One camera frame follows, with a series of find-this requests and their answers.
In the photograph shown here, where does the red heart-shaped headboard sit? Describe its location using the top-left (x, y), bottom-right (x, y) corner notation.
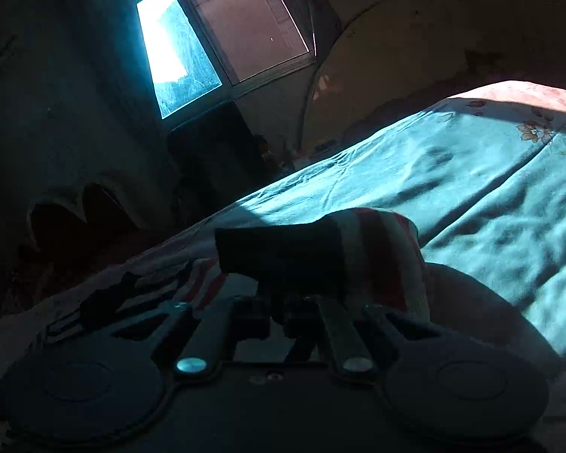
top-left (26, 176), bottom-right (145, 244)

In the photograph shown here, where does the window with grey frame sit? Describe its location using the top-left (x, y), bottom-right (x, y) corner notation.
top-left (135, 0), bottom-right (316, 120)

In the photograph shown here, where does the black leather armchair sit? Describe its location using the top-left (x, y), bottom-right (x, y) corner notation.
top-left (166, 101), bottom-right (281, 216)

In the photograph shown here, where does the pink floral bed sheet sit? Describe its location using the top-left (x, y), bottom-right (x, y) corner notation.
top-left (0, 80), bottom-right (566, 453)

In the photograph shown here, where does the cream round headboard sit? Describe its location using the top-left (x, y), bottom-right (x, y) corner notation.
top-left (300, 0), bottom-right (503, 153)

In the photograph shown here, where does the red white navy striped sweater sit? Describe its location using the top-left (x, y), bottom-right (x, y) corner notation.
top-left (46, 206), bottom-right (432, 346)

